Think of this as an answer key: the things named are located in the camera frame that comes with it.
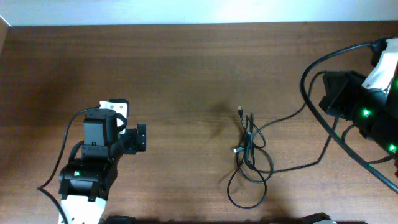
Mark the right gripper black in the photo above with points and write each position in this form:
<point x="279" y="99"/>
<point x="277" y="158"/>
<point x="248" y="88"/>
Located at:
<point x="334" y="99"/>

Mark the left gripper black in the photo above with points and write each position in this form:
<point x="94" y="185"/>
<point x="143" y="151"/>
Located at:
<point x="132" y="142"/>

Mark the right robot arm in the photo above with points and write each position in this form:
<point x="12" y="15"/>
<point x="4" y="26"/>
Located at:
<point x="374" y="121"/>

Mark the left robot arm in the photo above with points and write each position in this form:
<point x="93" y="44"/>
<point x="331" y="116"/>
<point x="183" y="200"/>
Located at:
<point x="92" y="166"/>

